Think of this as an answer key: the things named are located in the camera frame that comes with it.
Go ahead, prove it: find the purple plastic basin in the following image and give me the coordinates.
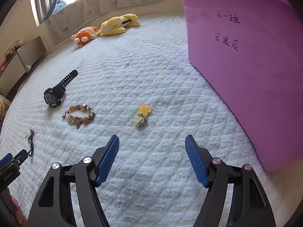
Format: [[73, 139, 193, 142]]
[[173, 0, 303, 173]]

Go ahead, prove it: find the orange and white plush toy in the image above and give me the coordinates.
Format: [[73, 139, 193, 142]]
[[71, 26, 98, 46]]

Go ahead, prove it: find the printed bed bumper cloth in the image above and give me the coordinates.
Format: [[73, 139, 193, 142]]
[[44, 0, 167, 45]]

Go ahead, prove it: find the light blue quilted bedspread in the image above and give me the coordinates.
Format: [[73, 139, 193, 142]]
[[0, 14, 280, 227]]

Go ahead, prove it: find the dark cord necklace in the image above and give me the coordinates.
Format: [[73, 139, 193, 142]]
[[26, 129, 36, 158]]

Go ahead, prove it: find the blue cloth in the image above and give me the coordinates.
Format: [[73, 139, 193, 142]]
[[43, 0, 68, 20]]

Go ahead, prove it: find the beige curtain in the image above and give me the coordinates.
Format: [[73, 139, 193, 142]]
[[28, 0, 59, 26]]

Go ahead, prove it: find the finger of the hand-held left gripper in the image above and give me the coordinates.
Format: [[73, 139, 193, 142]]
[[11, 149, 27, 165], [0, 153, 13, 168]]

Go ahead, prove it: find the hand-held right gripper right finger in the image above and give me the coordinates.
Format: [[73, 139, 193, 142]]
[[185, 134, 276, 227]]

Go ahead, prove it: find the yellow plush toy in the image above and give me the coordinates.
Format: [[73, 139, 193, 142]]
[[96, 14, 141, 37]]

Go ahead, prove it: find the grey cabinet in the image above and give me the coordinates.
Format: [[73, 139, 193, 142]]
[[0, 36, 45, 95]]

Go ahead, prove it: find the person's left hand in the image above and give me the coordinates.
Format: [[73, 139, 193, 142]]
[[9, 197, 27, 227]]

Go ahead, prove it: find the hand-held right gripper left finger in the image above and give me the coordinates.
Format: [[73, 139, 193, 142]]
[[27, 134, 120, 227]]

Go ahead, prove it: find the black wrist watch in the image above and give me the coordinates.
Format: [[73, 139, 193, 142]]
[[44, 69, 78, 108]]

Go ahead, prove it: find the orange beaded charm bracelet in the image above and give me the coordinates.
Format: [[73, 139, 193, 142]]
[[62, 104, 96, 129]]

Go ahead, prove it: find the yellow flower charm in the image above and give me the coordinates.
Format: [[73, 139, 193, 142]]
[[134, 103, 152, 128]]

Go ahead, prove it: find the row of small toys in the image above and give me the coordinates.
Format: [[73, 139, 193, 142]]
[[3, 39, 25, 62]]

